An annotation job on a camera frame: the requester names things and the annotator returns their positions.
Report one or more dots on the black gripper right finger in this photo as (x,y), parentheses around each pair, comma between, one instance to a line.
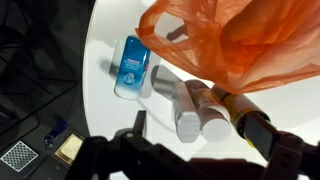
(261,135)

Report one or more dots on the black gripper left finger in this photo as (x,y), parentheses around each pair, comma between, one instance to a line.
(141,123)

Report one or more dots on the amber bottle with yellow cap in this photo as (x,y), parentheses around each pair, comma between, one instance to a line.
(238,106)

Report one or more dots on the white flip-cap bottle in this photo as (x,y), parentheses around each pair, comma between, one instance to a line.
(186,123)

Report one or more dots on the white bottle brown label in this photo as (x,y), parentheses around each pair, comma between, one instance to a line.
(215,126)

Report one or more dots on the blue label clear bottle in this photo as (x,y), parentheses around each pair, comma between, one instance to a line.
(131,70)

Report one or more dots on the tan square pad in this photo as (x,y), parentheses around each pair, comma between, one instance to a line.
(69,149)

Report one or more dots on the small blue object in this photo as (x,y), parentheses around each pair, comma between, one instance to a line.
(55,133)

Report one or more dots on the orange plastic bag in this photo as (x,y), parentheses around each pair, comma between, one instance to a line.
(253,43)

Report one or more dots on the black white checkered board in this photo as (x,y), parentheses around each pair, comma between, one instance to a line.
(19,156)

